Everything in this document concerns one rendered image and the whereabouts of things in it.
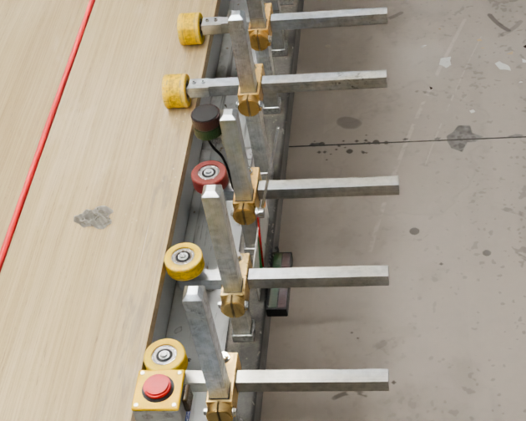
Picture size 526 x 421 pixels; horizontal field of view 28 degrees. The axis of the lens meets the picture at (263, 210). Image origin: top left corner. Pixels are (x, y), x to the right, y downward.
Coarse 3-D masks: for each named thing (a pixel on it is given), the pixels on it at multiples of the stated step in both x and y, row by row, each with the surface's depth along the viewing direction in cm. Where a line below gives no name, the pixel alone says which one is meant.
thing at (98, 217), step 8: (96, 208) 227; (104, 208) 226; (80, 216) 226; (88, 216) 226; (96, 216) 224; (104, 216) 226; (80, 224) 225; (88, 224) 224; (96, 224) 224; (104, 224) 224
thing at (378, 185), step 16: (384, 176) 229; (224, 192) 233; (272, 192) 232; (288, 192) 231; (304, 192) 231; (320, 192) 230; (336, 192) 230; (352, 192) 230; (368, 192) 229; (384, 192) 229
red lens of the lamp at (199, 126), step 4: (204, 104) 216; (212, 104) 216; (192, 112) 215; (192, 120) 213; (212, 120) 212; (216, 120) 213; (196, 124) 213; (200, 124) 212; (204, 124) 212; (208, 124) 212; (212, 124) 213; (216, 124) 213; (196, 128) 214; (200, 128) 213; (204, 128) 213; (208, 128) 213; (212, 128) 213
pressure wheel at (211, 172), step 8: (208, 160) 234; (200, 168) 232; (208, 168) 232; (216, 168) 232; (224, 168) 231; (192, 176) 231; (200, 176) 231; (208, 176) 230; (216, 176) 230; (224, 176) 230; (200, 184) 229; (208, 184) 228; (216, 184) 229; (224, 184) 230; (200, 192) 231
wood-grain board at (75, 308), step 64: (0, 0) 295; (64, 0) 290; (128, 0) 286; (192, 0) 282; (0, 64) 272; (64, 64) 268; (128, 64) 265; (192, 64) 261; (0, 128) 253; (64, 128) 250; (128, 128) 247; (192, 128) 245; (0, 192) 236; (64, 192) 233; (128, 192) 231; (64, 256) 219; (128, 256) 217; (0, 320) 209; (64, 320) 207; (128, 320) 204; (0, 384) 197; (64, 384) 195; (128, 384) 193
